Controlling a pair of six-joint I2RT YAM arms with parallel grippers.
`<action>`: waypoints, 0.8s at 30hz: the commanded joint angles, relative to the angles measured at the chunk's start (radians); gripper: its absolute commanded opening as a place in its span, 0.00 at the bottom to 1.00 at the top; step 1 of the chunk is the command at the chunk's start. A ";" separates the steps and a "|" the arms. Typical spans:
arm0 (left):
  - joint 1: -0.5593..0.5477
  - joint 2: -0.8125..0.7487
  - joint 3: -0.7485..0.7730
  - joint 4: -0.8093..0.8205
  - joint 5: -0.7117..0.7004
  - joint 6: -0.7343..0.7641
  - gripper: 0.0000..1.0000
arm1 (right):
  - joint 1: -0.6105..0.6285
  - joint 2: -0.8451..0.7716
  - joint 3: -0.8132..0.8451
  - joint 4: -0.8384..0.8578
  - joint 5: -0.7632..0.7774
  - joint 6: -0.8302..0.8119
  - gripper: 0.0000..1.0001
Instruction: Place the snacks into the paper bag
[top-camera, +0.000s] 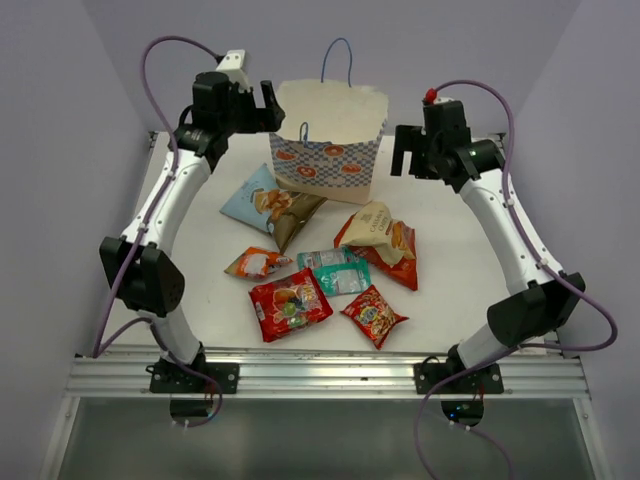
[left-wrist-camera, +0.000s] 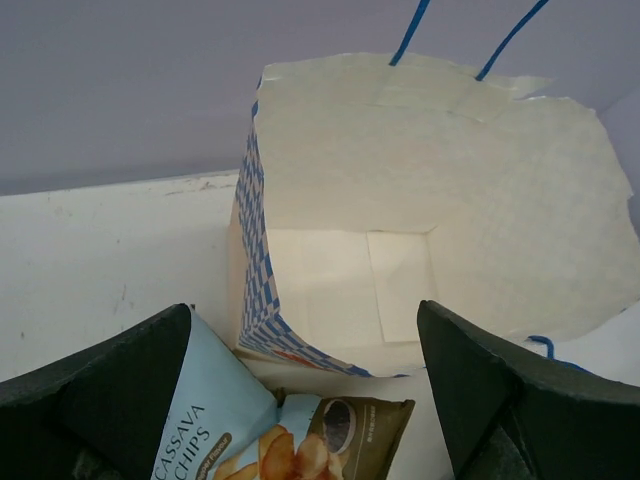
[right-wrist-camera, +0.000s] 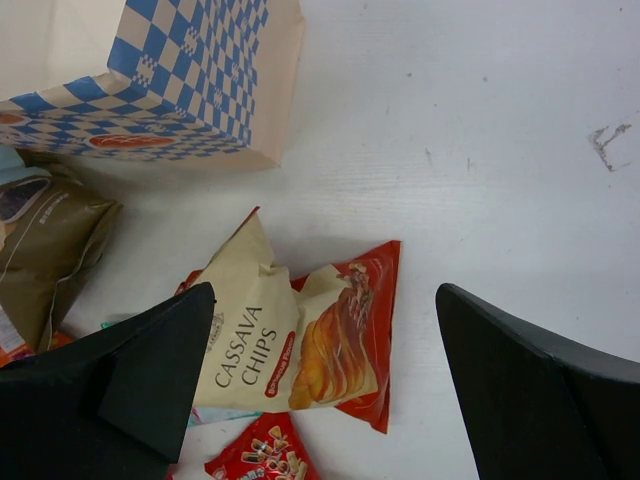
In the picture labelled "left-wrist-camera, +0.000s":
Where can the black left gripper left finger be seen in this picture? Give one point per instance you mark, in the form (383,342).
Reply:
(98,413)

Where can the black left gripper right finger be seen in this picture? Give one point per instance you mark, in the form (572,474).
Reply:
(509,413)

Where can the light blue cassava chips bag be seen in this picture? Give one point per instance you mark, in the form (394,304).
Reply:
(223,423)

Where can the blue checkered paper bag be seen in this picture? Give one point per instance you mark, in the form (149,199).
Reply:
(372,182)

